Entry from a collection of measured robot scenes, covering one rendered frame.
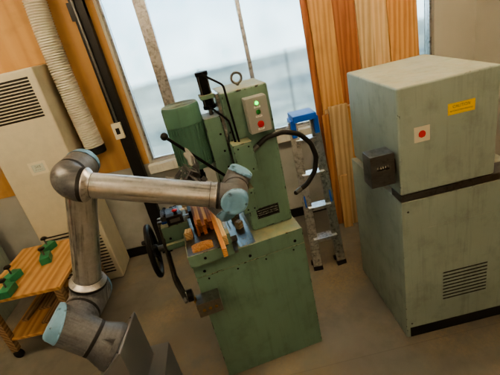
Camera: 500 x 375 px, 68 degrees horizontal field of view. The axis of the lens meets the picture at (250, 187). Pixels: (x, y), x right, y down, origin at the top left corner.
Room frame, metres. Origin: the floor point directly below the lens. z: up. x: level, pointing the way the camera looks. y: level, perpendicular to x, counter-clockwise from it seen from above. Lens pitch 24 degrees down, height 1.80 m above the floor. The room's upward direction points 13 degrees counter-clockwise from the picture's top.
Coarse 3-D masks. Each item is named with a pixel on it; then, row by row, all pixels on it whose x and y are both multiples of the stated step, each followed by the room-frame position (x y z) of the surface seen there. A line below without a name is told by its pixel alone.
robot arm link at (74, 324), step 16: (64, 304) 1.18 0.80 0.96; (80, 304) 1.21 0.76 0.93; (96, 304) 1.24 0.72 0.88; (64, 320) 1.12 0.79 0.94; (80, 320) 1.14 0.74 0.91; (96, 320) 1.16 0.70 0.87; (48, 336) 1.08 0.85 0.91; (64, 336) 1.08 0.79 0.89; (80, 336) 1.09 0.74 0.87; (80, 352) 1.07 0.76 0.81
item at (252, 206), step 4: (248, 184) 1.63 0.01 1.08; (252, 188) 1.57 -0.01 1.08; (248, 192) 1.56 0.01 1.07; (252, 192) 1.57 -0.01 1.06; (252, 196) 1.57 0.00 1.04; (252, 200) 1.57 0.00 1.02; (256, 200) 1.57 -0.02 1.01; (248, 204) 1.56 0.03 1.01; (252, 204) 1.56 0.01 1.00; (256, 204) 1.57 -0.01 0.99; (248, 208) 1.56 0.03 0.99; (252, 208) 1.56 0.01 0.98; (256, 208) 1.57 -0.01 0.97; (248, 212) 1.56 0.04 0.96
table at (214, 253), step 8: (208, 232) 1.57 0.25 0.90; (176, 240) 1.62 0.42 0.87; (184, 240) 1.61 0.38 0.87; (192, 240) 1.53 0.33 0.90; (200, 240) 1.52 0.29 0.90; (216, 240) 1.48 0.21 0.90; (168, 248) 1.59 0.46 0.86; (176, 248) 1.60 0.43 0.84; (216, 248) 1.42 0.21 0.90; (232, 248) 1.43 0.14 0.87; (192, 256) 1.40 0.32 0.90; (200, 256) 1.41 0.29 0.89; (208, 256) 1.41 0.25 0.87; (216, 256) 1.42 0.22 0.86; (192, 264) 1.40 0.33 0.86; (200, 264) 1.41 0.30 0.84
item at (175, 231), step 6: (180, 222) 1.63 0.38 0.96; (186, 222) 1.63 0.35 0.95; (162, 228) 1.61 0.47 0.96; (168, 228) 1.62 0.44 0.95; (174, 228) 1.62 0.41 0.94; (180, 228) 1.62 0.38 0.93; (186, 228) 1.63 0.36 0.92; (168, 234) 1.61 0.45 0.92; (174, 234) 1.62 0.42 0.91; (180, 234) 1.62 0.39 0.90; (168, 240) 1.61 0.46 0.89; (174, 240) 1.62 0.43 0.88
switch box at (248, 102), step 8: (256, 96) 1.63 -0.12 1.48; (264, 96) 1.62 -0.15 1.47; (248, 104) 1.61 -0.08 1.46; (264, 104) 1.62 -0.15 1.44; (248, 112) 1.61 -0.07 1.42; (264, 112) 1.62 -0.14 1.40; (248, 120) 1.62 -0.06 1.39; (256, 120) 1.61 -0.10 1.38; (264, 120) 1.62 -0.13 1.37; (248, 128) 1.66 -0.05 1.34; (256, 128) 1.61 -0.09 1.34
